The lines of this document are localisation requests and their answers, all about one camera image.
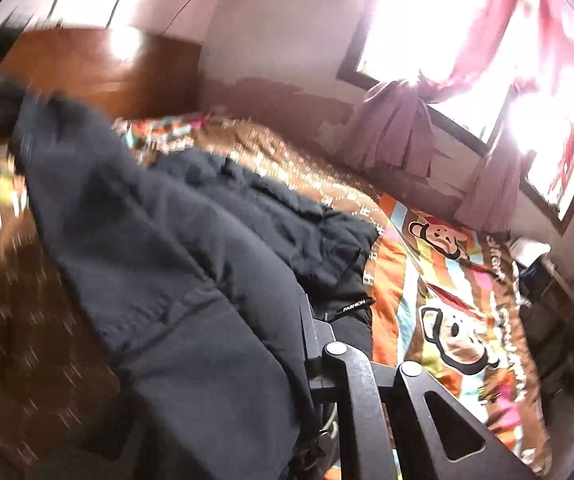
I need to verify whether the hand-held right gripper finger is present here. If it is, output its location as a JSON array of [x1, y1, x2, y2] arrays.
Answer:
[[301, 304, 535, 480]]

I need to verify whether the black padded jacket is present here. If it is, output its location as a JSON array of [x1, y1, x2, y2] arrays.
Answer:
[[10, 92, 379, 480]]

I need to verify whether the brown printed blanket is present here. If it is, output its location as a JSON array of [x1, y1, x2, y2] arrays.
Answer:
[[0, 110, 554, 480]]

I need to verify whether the cluttered dark desk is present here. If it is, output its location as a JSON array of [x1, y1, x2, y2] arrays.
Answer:
[[509, 252, 574, 406]]

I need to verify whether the white cloth bundle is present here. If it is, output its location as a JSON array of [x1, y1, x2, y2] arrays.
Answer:
[[509, 239, 552, 267]]

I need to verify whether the pink curtain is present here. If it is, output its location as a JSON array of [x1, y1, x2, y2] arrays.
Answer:
[[349, 0, 522, 179], [459, 0, 574, 227]]

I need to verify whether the wooden headboard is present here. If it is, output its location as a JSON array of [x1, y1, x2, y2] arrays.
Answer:
[[0, 26, 204, 122]]

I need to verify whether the window with dark frame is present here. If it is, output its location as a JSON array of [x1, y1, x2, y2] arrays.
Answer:
[[337, 0, 574, 235]]

